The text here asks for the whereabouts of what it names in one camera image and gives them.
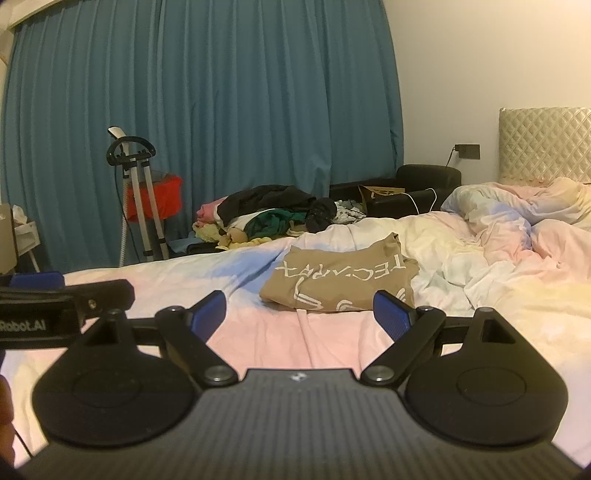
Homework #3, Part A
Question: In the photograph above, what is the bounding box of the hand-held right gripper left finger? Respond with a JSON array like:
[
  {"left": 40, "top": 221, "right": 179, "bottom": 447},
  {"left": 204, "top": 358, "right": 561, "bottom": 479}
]
[{"left": 69, "top": 291, "right": 238, "bottom": 386}]

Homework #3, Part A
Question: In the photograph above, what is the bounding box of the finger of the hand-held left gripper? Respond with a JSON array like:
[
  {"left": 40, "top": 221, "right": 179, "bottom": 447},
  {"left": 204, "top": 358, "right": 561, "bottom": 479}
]
[{"left": 0, "top": 271, "right": 136, "bottom": 319}]

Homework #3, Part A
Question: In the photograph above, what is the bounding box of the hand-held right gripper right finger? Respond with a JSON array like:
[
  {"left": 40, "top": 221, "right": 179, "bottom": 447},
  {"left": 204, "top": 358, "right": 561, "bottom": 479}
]
[{"left": 360, "top": 291, "right": 532, "bottom": 387}]

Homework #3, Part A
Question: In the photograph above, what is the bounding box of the tan printed t-shirt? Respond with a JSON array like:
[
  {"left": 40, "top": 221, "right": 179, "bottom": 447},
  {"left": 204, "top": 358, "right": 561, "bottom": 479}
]
[{"left": 260, "top": 232, "right": 420, "bottom": 313}]

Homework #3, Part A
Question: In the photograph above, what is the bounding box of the pile of mixed clothes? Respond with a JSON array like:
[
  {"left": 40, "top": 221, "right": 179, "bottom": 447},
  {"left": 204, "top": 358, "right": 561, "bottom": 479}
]
[{"left": 193, "top": 185, "right": 368, "bottom": 252}]

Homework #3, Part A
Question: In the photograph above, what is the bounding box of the white side table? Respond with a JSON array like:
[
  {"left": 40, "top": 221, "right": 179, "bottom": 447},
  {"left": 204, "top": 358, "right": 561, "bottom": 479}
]
[{"left": 13, "top": 220, "right": 42, "bottom": 273}]

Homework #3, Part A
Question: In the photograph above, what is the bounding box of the pastel duvet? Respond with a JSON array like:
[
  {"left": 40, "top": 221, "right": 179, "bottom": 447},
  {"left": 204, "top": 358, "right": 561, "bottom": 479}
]
[{"left": 0, "top": 178, "right": 591, "bottom": 467}]

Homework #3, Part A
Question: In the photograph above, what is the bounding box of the cardboard box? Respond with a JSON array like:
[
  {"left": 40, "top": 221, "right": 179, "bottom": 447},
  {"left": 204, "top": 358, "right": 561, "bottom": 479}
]
[{"left": 358, "top": 185, "right": 406, "bottom": 208}]

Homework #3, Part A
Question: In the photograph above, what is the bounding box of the black sofa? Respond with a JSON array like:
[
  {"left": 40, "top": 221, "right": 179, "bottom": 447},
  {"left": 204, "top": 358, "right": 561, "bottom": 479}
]
[{"left": 329, "top": 165, "right": 462, "bottom": 220}]

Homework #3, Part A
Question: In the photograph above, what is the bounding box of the blue curtain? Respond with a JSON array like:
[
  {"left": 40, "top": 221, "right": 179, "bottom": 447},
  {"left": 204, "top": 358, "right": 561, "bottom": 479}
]
[{"left": 0, "top": 0, "right": 406, "bottom": 273}]

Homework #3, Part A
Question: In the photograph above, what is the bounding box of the quilted beige headboard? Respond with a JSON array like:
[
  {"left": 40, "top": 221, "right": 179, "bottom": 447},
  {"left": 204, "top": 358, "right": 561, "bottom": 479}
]
[{"left": 498, "top": 106, "right": 591, "bottom": 185}]

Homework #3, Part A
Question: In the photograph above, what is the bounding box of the white cable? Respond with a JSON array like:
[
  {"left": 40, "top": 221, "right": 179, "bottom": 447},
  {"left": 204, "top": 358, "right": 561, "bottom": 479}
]
[{"left": 402, "top": 187, "right": 438, "bottom": 215}]

